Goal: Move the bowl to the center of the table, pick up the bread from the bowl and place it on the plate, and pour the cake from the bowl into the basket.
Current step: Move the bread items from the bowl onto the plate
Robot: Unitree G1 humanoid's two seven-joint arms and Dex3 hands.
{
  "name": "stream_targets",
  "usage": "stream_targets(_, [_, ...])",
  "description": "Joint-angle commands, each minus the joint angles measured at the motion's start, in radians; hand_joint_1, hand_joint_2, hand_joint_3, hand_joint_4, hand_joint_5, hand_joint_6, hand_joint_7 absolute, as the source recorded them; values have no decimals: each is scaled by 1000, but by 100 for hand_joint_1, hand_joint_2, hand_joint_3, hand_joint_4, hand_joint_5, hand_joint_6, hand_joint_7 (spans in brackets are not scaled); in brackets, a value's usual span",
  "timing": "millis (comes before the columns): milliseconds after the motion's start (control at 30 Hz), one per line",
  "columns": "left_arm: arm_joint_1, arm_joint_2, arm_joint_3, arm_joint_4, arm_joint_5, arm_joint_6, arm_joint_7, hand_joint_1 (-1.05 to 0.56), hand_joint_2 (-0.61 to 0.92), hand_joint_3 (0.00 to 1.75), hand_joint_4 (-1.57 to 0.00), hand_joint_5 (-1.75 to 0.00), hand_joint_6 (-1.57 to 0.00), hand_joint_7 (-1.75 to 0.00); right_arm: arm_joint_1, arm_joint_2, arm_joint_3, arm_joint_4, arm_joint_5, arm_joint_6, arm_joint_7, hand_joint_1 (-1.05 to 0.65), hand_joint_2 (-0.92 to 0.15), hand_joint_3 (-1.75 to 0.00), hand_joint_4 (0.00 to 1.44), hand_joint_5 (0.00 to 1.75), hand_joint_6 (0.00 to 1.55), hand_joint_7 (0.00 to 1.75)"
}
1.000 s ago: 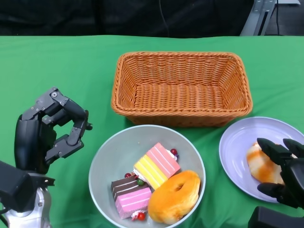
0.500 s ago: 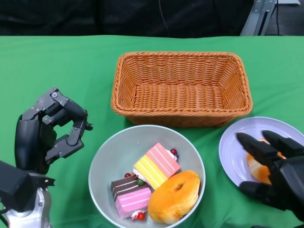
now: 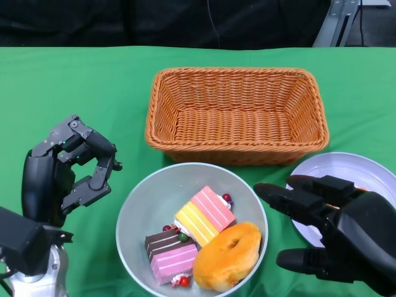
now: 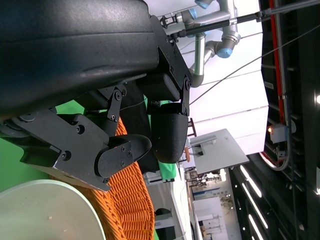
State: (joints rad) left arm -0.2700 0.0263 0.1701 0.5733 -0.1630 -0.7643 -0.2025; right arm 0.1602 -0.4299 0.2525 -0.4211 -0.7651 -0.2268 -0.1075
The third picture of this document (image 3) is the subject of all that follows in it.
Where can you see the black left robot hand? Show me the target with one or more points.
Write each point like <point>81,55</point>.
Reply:
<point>38,185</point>

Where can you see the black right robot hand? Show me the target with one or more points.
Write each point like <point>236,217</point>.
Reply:
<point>365,241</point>

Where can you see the white orange striped bun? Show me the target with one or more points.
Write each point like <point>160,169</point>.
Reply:
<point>361,187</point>

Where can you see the grey-green round bowl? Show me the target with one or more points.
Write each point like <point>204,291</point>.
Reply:
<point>148,201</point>

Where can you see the white round plate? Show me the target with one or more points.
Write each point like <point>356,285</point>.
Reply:
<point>340,167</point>

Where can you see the brown pink layered cake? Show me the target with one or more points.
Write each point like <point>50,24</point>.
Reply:
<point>170,260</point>

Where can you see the pink yellow layered cake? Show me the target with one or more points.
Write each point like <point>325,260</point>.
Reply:
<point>204,216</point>

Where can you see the orange wicker basket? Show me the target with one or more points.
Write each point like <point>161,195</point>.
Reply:
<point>235,130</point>

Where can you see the green tablecloth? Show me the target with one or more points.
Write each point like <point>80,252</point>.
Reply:
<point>92,92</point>

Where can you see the black backdrop cloth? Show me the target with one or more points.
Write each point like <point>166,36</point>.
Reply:
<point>92,21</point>

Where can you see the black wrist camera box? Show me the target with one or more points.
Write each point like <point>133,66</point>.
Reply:
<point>21,241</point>

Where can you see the grey metal stand frame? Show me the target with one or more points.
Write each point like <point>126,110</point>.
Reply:
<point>329,28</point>

